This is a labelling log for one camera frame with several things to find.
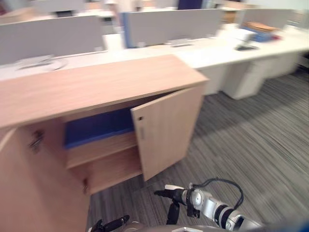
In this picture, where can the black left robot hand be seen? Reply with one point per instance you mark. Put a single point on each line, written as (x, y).
(113, 223)

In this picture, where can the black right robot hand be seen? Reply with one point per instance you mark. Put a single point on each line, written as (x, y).
(175, 195)

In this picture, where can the blue folder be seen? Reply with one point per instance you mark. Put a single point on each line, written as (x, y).
(96, 130)

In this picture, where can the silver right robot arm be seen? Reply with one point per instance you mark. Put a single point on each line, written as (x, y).
(212, 205)

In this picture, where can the metal door hinge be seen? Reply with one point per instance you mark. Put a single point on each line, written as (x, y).
(36, 142)
(85, 186)

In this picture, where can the wooden cabinet shelf board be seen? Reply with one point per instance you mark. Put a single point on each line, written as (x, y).
(101, 151)

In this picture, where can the plain wooden cabinet door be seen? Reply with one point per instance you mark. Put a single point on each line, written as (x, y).
(36, 188)

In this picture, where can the light wooden office cabinet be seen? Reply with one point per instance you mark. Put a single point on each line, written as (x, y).
(96, 84)

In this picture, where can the long white office desk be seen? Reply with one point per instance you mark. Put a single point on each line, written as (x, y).
(212, 54)

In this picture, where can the grey robot torso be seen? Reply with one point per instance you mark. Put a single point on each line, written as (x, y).
(169, 228)

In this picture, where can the black flat desk item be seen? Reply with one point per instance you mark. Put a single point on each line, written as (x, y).
(245, 47)

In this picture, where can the grey partition with blue edge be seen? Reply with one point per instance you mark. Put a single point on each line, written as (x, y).
(173, 26)

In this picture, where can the white box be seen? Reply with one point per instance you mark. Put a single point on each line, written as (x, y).
(235, 33)

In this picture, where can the grey papers on desk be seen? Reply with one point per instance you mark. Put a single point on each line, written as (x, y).
(41, 63)

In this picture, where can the blue box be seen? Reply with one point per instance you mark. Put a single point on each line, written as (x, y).
(262, 36)

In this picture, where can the cardboard box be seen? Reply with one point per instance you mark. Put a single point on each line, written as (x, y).
(229, 16)

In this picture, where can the dark blue panel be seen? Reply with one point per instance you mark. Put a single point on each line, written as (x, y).
(189, 4)

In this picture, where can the grey desk partition panel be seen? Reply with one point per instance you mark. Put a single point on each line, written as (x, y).
(268, 18)
(48, 41)

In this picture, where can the white drawer pedestal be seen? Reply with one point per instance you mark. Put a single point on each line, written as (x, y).
(214, 79)
(243, 79)

